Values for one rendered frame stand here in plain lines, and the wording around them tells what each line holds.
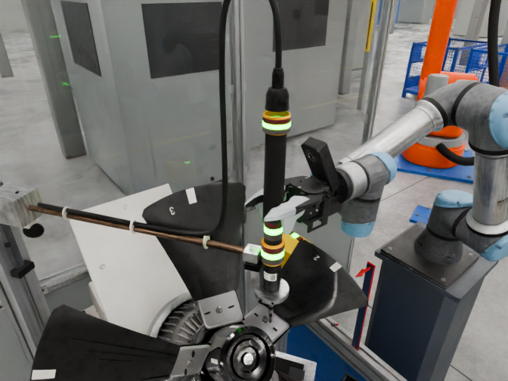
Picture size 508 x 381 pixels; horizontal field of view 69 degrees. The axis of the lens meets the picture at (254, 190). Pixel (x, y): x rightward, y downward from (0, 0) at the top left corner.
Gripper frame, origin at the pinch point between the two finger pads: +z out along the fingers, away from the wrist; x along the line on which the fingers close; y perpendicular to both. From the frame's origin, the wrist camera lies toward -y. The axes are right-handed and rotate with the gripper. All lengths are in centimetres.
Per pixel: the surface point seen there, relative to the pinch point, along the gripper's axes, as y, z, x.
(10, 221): 14, 35, 47
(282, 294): 19.6, -3.4, -3.1
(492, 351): 149, -162, -13
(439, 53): 26, -378, 169
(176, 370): 31.7, 17.5, 2.8
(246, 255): 11.8, 1.1, 2.7
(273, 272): 14.3, -1.9, -1.8
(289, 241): 43, -38, 32
